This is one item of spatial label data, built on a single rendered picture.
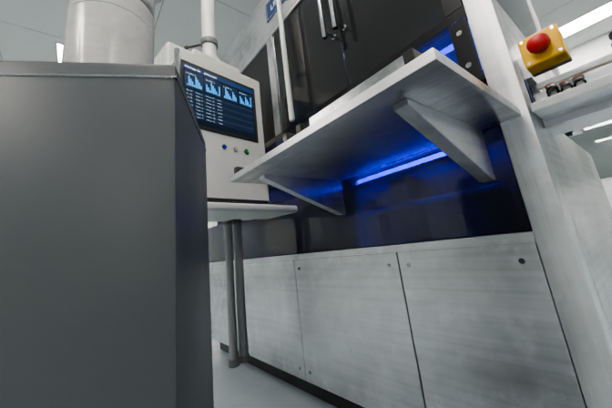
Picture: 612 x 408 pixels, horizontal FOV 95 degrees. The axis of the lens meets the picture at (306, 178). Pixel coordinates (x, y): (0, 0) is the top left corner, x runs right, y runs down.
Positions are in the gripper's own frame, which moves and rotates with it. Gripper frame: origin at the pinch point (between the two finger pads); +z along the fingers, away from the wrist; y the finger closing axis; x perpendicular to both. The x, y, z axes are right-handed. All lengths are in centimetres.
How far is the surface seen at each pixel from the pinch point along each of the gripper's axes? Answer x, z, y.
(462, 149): -23.8, 31.9, -2.3
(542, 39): -36.0, 11.3, -18.7
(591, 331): -39, 70, -10
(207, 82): -3, -31, 88
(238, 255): -20, 48, 101
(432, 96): -9.8, 24.4, -4.7
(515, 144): -39, 31, -8
